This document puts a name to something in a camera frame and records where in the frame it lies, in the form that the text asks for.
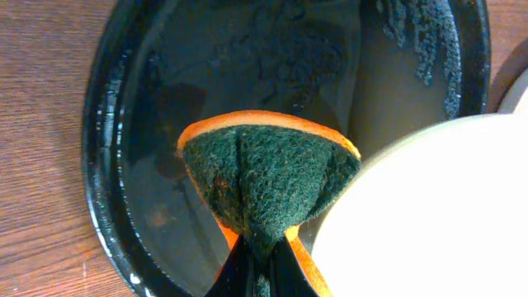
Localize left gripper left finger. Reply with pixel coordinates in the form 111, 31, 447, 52
205, 237, 256, 297

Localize round black tray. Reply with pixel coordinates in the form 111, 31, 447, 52
82, 1, 491, 296

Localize green and orange sponge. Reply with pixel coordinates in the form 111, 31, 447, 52
176, 109, 362, 297

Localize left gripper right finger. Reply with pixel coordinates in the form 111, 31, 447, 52
269, 237, 318, 297

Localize white plate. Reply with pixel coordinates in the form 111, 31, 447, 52
313, 115, 527, 297

